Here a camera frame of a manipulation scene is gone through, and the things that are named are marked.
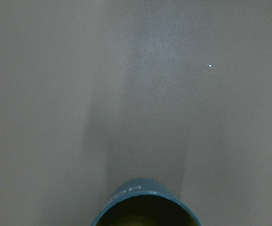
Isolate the blue mug yellow inside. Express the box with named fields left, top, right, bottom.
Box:
left=91, top=178, right=201, bottom=226

